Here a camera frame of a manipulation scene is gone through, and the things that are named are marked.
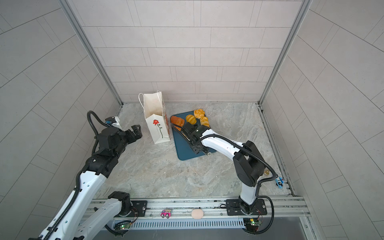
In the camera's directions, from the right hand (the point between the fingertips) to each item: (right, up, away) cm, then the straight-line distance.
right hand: (199, 147), depth 87 cm
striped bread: (+4, +15, +14) cm, 21 cm away
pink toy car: (-15, -26, -19) cm, 36 cm away
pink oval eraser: (-1, -27, -19) cm, 33 cm away
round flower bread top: (0, +20, +18) cm, 27 cm away
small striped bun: (-6, +16, +15) cm, 23 cm away
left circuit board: (-32, -29, -22) cm, 49 cm away
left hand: (-31, +14, -13) cm, 36 cm away
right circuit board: (+24, -31, -19) cm, 44 cm away
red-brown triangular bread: (-15, +15, +14) cm, 26 cm away
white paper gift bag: (-23, +18, -8) cm, 30 cm away
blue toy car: (+42, -16, -10) cm, 46 cm away
